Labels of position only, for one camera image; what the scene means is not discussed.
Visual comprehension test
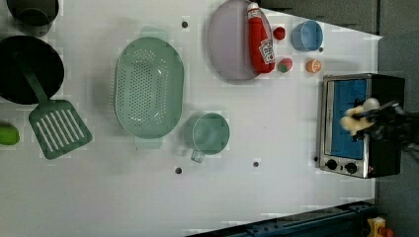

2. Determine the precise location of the green slotted spatula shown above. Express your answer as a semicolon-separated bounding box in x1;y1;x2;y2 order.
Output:
13;53;93;160

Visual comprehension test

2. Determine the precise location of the large black pot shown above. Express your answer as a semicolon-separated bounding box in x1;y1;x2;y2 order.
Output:
0;36;64;105

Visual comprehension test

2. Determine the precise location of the red green toy strawberry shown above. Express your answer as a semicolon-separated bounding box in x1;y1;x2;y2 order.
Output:
278;57;293;73

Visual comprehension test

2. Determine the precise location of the blue round bowl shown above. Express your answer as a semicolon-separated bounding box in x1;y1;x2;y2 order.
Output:
291;21;323;52

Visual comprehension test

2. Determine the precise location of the red ketchup bottle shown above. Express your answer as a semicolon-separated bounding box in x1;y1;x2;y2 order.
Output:
247;2;275;73

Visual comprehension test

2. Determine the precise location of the small black cup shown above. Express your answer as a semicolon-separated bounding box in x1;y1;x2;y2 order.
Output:
6;0;59;27

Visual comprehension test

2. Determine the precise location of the toy orange half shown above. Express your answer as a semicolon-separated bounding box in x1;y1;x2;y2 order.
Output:
305;59;322;73

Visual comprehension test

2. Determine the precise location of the peeled toy banana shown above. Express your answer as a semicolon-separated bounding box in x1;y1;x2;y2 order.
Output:
340;98;380;136

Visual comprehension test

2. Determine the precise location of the green mug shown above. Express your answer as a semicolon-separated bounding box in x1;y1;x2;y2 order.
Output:
191;113;230;163

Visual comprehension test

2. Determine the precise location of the lilac round plate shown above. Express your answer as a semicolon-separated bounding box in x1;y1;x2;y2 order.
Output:
207;0;273;80

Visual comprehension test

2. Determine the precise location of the black silver toaster oven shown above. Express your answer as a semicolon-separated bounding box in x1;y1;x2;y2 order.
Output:
318;73;404;179

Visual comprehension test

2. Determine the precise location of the green toy fruit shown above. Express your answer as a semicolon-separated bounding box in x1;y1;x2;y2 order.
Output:
0;124;20;145

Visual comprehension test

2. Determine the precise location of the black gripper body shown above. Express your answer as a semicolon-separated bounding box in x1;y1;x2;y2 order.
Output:
369;105;418;152

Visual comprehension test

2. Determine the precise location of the green perforated colander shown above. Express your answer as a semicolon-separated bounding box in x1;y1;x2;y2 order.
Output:
114;27;185;149

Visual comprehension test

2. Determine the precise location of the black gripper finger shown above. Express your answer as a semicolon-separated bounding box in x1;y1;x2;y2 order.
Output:
353;101;399;119
352;129;374;142

